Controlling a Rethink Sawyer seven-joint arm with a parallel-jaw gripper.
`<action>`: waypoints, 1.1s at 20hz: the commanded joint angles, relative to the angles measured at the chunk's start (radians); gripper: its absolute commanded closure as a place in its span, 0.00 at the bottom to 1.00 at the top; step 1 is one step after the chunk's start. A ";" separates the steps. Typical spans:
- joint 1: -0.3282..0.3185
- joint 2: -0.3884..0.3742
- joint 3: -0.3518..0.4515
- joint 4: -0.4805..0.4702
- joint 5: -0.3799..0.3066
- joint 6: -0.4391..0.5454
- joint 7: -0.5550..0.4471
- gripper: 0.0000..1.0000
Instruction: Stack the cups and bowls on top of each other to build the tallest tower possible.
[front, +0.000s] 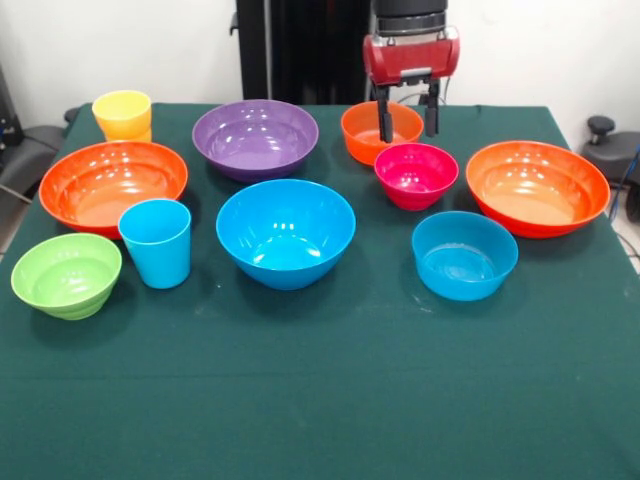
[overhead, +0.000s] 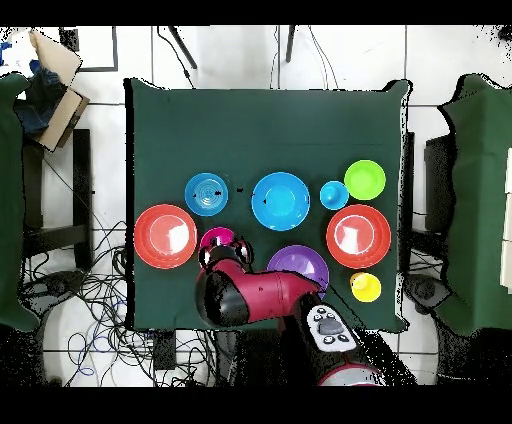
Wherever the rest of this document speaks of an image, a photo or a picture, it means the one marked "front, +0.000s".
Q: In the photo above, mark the orange cup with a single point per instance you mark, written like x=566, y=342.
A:
x=131, y=135

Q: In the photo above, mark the pink bowl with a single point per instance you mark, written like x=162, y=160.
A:
x=415, y=175

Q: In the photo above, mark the small orange bowl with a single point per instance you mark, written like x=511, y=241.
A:
x=362, y=137

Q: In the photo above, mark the large orange bowl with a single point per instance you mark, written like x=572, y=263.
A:
x=537, y=190
x=112, y=185

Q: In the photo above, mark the green bowl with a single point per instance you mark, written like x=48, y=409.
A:
x=65, y=280

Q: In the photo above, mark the small blue bowl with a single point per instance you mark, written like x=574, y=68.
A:
x=462, y=260

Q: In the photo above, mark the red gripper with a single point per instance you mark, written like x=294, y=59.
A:
x=410, y=55

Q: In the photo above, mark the yellow cup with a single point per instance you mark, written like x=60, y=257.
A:
x=121, y=112

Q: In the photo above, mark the large blue bowl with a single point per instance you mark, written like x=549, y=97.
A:
x=285, y=240

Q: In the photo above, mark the purple bowl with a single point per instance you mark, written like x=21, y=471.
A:
x=255, y=137

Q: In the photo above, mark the dark green tablecloth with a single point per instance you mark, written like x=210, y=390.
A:
x=320, y=375

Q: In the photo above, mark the blue cup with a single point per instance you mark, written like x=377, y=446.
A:
x=157, y=250

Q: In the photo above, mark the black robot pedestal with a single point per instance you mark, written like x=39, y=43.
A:
x=310, y=50

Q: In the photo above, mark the grey pedestal foot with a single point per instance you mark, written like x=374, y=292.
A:
x=30, y=155
x=607, y=147

